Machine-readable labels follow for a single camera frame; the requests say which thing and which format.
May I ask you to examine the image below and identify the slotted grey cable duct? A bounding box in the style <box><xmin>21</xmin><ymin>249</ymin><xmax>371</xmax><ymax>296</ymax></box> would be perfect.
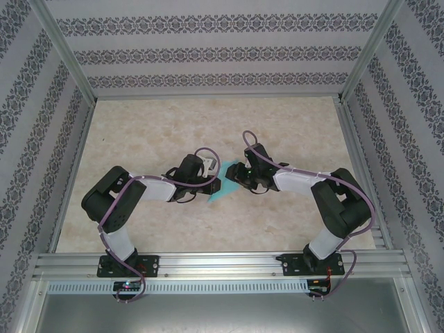
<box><xmin>46</xmin><ymin>280</ymin><xmax>309</xmax><ymax>295</ymax></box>

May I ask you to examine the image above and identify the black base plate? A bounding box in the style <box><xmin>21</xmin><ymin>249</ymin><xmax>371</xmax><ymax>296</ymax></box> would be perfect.
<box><xmin>281</xmin><ymin>253</ymin><xmax>346</xmax><ymax>278</ymax></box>
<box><xmin>96</xmin><ymin>255</ymin><xmax>161</xmax><ymax>278</ymax></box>

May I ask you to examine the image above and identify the aluminium side rail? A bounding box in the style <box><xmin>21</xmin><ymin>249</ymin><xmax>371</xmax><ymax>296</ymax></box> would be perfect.
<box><xmin>334</xmin><ymin>96</ymin><xmax>396</xmax><ymax>253</ymax></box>
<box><xmin>46</xmin><ymin>99</ymin><xmax>98</xmax><ymax>254</ymax></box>

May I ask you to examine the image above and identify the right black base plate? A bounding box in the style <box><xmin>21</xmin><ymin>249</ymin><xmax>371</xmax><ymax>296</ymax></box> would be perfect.
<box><xmin>281</xmin><ymin>253</ymin><xmax>346</xmax><ymax>278</ymax></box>

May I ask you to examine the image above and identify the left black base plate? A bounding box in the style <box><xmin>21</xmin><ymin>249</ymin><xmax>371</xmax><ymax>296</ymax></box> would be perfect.
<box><xmin>96</xmin><ymin>255</ymin><xmax>161</xmax><ymax>278</ymax></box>

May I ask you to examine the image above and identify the grey sheet metal panel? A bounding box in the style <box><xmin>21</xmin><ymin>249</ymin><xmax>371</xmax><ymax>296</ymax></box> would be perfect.
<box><xmin>33</xmin><ymin>279</ymin><xmax>427</xmax><ymax>333</ymax></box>

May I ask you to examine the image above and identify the aluminium cross rail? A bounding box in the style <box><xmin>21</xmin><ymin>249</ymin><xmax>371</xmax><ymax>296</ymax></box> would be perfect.
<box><xmin>93</xmin><ymin>92</ymin><xmax>343</xmax><ymax>101</ymax></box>

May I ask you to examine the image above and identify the aluminium corner post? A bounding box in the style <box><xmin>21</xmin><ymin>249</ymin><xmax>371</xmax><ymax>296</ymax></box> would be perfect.
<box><xmin>31</xmin><ymin>0</ymin><xmax>98</xmax><ymax>103</ymax></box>
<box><xmin>338</xmin><ymin>0</ymin><xmax>405</xmax><ymax>103</ymax></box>

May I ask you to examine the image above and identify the teal paper sheet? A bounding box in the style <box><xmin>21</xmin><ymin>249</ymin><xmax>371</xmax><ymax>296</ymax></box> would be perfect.
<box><xmin>207</xmin><ymin>160</ymin><xmax>243</xmax><ymax>204</ymax></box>

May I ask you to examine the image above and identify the aluminium frame strut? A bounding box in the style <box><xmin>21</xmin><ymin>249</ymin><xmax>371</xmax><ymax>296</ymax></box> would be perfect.
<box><xmin>13</xmin><ymin>280</ymin><xmax>48</xmax><ymax>333</ymax></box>
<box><xmin>404</xmin><ymin>277</ymin><xmax>434</xmax><ymax>333</ymax></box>

